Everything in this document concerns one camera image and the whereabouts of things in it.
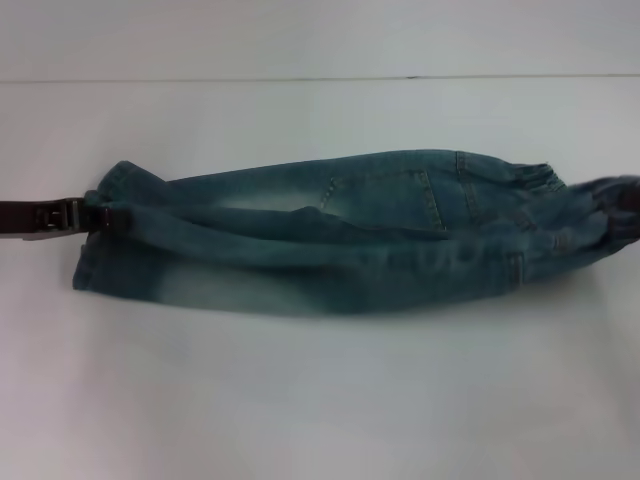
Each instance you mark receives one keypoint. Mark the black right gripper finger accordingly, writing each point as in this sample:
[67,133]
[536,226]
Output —
[631,202]

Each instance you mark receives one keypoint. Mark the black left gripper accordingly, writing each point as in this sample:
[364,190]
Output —
[25,217]

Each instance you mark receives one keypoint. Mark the blue denim shorts with print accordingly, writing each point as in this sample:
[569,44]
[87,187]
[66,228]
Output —
[325,250]

